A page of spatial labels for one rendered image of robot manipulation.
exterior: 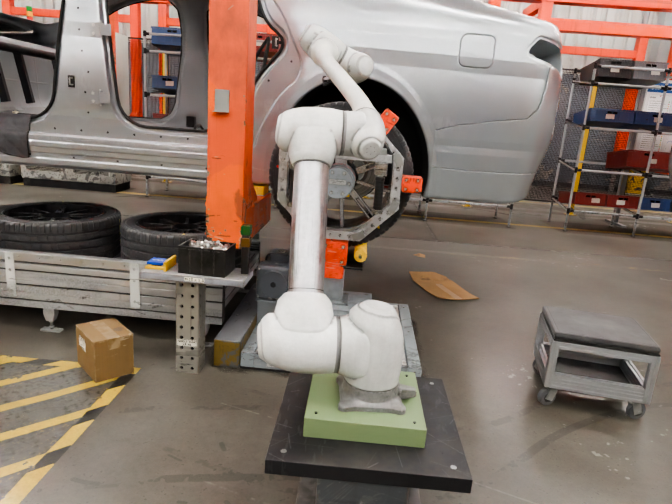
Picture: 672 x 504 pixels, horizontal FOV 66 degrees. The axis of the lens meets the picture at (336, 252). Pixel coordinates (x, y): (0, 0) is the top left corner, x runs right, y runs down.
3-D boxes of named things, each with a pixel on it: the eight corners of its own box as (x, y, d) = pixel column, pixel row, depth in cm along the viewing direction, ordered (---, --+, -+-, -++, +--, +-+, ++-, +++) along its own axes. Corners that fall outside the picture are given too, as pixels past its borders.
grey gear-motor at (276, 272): (300, 303, 293) (304, 243, 284) (289, 333, 252) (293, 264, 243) (268, 301, 293) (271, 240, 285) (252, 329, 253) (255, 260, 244)
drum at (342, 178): (354, 194, 234) (357, 163, 231) (353, 201, 214) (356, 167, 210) (323, 191, 235) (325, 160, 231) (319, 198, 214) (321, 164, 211)
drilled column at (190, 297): (205, 363, 233) (206, 274, 222) (198, 374, 223) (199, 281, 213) (183, 361, 233) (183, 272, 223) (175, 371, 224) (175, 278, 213)
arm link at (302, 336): (339, 375, 133) (252, 372, 131) (333, 373, 148) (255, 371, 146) (349, 99, 148) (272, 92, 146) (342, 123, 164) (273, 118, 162)
